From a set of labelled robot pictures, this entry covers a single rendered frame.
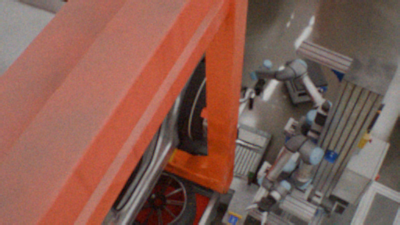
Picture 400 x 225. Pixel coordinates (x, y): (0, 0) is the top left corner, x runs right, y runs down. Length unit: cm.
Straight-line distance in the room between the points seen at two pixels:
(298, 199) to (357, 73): 132
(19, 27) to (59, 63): 202
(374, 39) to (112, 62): 525
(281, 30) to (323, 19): 58
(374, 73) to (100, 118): 221
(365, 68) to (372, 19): 337
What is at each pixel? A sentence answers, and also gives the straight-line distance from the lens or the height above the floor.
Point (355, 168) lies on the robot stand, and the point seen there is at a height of 123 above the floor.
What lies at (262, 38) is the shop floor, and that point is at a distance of 552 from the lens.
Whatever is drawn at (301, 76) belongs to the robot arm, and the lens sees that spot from 364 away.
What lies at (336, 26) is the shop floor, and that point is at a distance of 582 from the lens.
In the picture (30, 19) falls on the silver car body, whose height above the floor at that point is 198.
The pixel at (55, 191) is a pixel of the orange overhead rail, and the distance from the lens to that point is 59.
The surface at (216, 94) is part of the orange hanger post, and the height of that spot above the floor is 194.
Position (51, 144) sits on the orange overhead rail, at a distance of 62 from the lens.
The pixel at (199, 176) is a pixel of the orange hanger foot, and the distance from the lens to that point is 369.
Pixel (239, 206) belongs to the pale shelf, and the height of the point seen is 45.
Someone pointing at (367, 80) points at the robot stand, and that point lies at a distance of 266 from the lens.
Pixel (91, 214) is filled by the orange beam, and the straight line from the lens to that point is 143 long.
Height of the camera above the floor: 402
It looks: 57 degrees down
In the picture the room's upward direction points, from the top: 3 degrees counter-clockwise
